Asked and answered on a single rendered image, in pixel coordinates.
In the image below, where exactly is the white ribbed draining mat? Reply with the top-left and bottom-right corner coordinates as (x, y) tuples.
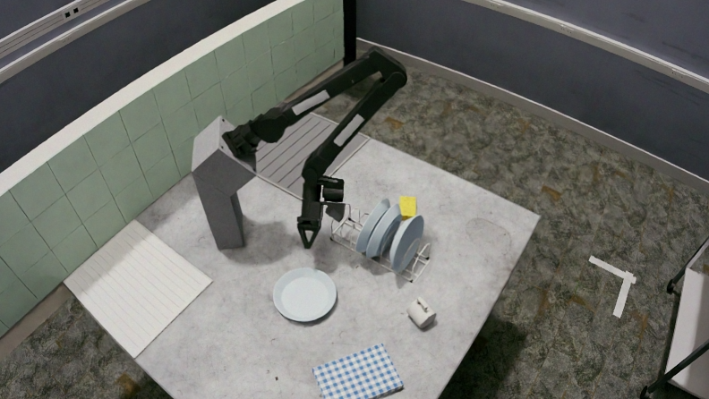
(63, 219), (213, 359)

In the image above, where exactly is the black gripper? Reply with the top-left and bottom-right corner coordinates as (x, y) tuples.
(296, 199), (322, 250)

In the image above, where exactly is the white mug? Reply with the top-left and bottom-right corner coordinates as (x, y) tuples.
(406, 297), (437, 328)

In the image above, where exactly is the yellow sponge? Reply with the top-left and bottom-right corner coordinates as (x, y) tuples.
(399, 196), (416, 220)

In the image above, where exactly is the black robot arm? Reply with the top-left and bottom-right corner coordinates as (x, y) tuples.
(222, 46), (407, 222)

